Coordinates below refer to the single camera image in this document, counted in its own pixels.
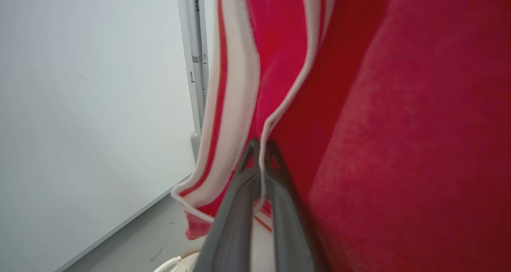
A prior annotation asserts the red garment with white stripes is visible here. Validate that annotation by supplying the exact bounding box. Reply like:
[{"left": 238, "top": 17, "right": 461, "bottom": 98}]
[{"left": 171, "top": 0, "right": 511, "bottom": 272}]

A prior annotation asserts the white plastic laundry basket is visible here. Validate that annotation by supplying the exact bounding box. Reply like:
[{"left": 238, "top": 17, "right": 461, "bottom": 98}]
[{"left": 153, "top": 248, "right": 202, "bottom": 272}]

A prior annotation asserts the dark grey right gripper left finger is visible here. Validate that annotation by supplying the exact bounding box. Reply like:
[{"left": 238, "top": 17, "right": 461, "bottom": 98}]
[{"left": 193, "top": 138, "right": 261, "bottom": 272}]

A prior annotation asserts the grey metal partition frame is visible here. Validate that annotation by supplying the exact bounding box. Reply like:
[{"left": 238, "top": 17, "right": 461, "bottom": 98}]
[{"left": 176, "top": 0, "right": 210, "bottom": 161}]

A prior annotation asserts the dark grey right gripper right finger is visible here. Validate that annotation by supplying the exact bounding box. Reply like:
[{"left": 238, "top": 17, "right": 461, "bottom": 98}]
[{"left": 263, "top": 139, "right": 332, "bottom": 272}]

